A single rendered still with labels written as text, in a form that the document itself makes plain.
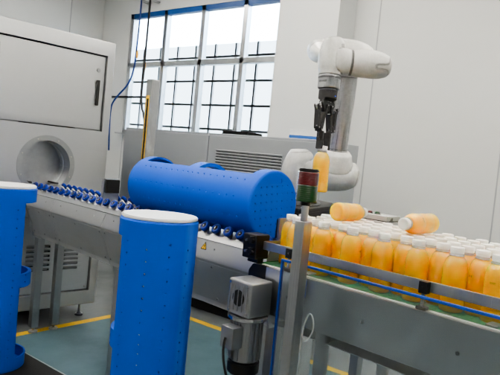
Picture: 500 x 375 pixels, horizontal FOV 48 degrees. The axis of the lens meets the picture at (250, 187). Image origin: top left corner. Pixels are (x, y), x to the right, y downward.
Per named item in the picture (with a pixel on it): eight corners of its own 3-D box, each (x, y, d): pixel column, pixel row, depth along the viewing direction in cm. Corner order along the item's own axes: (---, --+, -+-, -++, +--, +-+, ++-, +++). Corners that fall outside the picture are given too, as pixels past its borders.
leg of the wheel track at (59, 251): (55, 327, 380) (62, 236, 377) (59, 329, 376) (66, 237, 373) (47, 328, 376) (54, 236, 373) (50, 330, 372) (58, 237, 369)
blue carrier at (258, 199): (172, 208, 300) (173, 155, 297) (295, 236, 238) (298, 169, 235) (126, 213, 280) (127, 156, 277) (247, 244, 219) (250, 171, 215)
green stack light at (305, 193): (304, 200, 173) (306, 184, 173) (321, 202, 169) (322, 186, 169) (291, 199, 169) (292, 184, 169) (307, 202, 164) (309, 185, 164)
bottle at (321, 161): (322, 192, 216) (327, 149, 216) (306, 190, 219) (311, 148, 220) (329, 193, 222) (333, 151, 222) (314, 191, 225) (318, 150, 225)
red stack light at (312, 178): (306, 184, 173) (307, 171, 173) (322, 186, 169) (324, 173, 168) (292, 183, 169) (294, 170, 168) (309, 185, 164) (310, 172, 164)
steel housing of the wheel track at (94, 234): (63, 234, 385) (68, 185, 383) (304, 321, 232) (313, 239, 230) (22, 235, 365) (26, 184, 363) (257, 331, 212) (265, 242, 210)
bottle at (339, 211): (347, 213, 196) (372, 214, 209) (338, 199, 199) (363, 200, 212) (334, 224, 200) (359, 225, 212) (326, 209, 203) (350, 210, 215)
